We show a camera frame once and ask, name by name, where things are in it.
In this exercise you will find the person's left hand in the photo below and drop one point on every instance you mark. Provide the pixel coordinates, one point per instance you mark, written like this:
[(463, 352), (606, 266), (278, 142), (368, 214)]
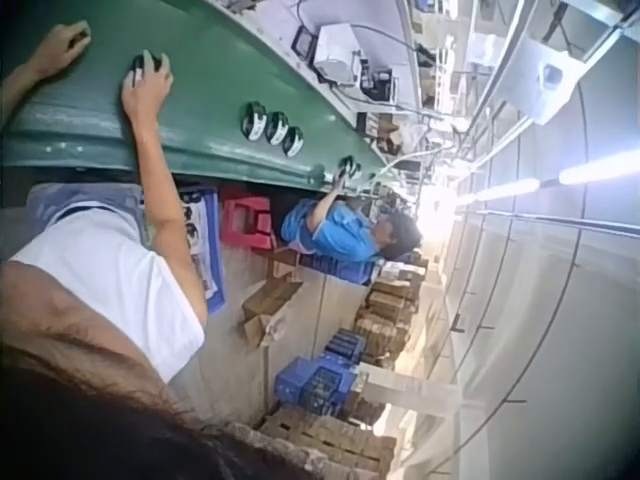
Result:
[(57, 50)]

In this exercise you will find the person's right hand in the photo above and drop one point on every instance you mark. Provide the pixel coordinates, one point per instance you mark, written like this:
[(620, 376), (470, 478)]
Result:
[(145, 95)]

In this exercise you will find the person's left fingers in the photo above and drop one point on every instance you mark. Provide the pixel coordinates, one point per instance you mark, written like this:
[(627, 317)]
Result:
[(77, 47)]

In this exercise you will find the green conveyor belt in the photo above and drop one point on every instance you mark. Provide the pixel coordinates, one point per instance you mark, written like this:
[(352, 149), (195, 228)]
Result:
[(215, 75)]

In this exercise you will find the person's legs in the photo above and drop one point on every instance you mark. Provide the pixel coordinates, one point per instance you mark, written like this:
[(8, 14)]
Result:
[(75, 197)]

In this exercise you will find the black round part white label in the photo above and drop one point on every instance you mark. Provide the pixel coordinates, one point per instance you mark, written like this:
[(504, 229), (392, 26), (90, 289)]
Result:
[(293, 141), (276, 127), (252, 120)]

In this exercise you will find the black flood lamp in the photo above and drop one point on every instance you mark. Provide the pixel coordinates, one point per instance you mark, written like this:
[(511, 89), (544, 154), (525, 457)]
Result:
[(303, 39)]

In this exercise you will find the red plastic stool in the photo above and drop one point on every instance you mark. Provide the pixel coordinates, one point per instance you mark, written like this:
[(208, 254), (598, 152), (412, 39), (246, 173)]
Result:
[(247, 222)]

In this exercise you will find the white machine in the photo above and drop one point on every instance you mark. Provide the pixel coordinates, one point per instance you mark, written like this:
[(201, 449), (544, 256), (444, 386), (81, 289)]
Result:
[(337, 52)]

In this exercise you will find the black device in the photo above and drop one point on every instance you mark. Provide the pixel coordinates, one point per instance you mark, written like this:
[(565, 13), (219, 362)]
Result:
[(377, 82)]

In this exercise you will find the open cardboard box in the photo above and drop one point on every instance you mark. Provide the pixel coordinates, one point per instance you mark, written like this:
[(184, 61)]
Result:
[(265, 305)]

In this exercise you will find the stack of cardboard cartons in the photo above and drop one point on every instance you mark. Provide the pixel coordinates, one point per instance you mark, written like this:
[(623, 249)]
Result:
[(387, 310)]

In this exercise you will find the blue plastic crates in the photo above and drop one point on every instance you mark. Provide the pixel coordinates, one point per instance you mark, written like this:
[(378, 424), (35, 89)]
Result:
[(315, 377)]

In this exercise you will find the heap of flat cartons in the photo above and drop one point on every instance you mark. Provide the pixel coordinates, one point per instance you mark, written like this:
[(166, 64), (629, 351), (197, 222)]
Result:
[(330, 442)]

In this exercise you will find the overhead metal fixture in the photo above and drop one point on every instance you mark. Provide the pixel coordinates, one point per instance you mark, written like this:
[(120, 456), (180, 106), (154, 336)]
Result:
[(555, 70)]

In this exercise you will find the fluorescent tube light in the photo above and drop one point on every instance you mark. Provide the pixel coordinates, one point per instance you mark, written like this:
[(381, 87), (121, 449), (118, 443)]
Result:
[(575, 172)]

